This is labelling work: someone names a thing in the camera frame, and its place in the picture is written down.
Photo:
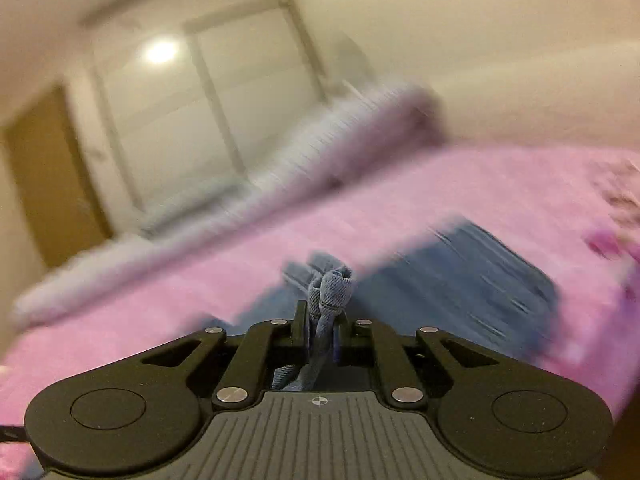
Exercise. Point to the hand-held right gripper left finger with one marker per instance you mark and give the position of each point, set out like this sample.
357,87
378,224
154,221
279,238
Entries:
296,336

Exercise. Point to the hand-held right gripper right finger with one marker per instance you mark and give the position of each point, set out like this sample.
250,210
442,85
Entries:
350,336

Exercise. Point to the blue jeans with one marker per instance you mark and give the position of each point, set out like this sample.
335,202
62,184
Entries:
450,280

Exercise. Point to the pink floral blanket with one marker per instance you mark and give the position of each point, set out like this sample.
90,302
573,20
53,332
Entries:
450,185

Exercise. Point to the grey striped quilt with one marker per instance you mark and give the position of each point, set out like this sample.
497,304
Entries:
350,125

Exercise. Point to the white sliding wardrobe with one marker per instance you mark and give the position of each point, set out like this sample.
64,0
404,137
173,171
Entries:
240,85

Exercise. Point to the wooden door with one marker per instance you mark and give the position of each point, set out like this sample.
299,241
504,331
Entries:
50,180

